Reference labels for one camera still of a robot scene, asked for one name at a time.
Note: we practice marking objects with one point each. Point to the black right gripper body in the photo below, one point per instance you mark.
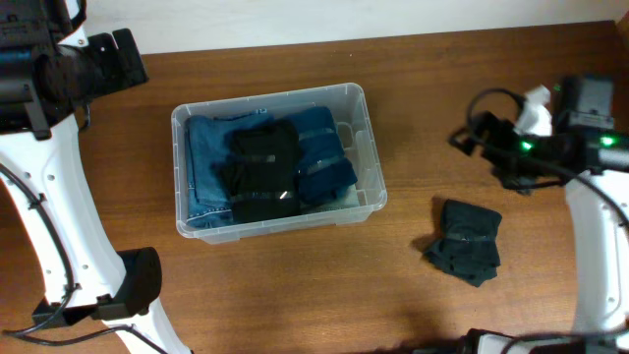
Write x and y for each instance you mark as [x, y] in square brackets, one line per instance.
[512, 154]

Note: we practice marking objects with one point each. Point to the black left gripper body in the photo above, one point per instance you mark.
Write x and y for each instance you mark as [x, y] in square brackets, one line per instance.
[112, 61]

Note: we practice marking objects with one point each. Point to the dark grey garment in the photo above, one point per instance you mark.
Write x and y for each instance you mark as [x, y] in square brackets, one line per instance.
[467, 248]

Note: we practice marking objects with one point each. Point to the light blue jeans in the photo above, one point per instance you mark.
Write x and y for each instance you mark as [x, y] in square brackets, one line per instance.
[348, 199]

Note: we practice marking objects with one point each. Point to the dark blue garment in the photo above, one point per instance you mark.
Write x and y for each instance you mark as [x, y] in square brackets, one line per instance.
[324, 174]

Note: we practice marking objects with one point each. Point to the black garment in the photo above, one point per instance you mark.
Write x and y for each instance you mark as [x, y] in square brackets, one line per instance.
[260, 176]

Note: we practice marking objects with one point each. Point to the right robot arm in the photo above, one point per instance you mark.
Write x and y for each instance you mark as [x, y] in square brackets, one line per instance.
[564, 137]

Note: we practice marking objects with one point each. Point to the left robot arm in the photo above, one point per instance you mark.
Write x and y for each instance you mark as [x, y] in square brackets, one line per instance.
[42, 170]

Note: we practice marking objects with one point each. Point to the clear plastic storage container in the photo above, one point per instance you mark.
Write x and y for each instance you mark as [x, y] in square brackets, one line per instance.
[348, 106]

